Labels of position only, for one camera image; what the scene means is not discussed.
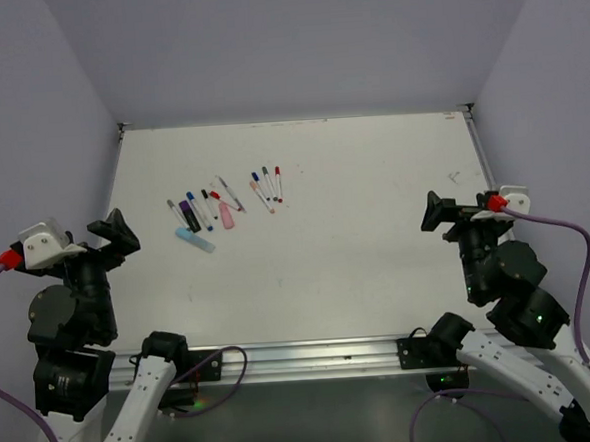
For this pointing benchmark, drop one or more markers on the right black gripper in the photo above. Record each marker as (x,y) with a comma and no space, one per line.
(447,209)

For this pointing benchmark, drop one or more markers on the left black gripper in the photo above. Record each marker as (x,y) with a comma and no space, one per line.
(120,237)

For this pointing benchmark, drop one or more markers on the clear white pen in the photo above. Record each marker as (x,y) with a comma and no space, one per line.
(231,194)

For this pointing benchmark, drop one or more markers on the pink marker pen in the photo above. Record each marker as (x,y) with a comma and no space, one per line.
(258,191)

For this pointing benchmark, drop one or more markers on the blue marker pen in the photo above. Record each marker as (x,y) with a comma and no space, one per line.
(259,185)

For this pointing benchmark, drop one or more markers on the red marker pen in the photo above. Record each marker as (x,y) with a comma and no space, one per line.
(278,184)

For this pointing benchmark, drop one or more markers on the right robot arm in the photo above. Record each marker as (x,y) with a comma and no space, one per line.
(507,275)

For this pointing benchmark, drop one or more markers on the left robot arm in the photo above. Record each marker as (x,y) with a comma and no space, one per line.
(72,325)

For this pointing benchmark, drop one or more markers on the grey capped pen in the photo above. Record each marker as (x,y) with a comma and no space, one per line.
(178,214)

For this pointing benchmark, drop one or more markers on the light blue highlighter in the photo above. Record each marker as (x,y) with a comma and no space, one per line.
(195,240)

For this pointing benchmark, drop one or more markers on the purple black highlighter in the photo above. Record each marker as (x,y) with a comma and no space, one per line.
(188,213)

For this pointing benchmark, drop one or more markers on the blue capped marker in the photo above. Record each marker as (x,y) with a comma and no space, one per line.
(204,221)

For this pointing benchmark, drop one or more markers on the red capped marker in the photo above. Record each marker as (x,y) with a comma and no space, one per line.
(217,197)

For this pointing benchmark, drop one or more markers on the pink highlighter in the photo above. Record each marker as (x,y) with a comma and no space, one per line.
(225,215)

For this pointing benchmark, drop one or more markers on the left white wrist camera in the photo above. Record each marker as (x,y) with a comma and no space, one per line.
(46,244)

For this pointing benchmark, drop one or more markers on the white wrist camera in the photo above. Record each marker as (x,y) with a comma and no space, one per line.
(493,204)
(46,244)

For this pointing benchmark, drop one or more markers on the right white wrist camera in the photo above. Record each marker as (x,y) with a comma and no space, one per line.
(493,204)

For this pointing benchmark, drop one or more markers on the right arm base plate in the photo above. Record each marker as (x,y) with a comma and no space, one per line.
(423,352)

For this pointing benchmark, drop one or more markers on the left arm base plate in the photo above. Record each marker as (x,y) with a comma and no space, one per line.
(200,366)

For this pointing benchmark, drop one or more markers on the aluminium front rail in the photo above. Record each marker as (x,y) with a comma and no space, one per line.
(309,360)

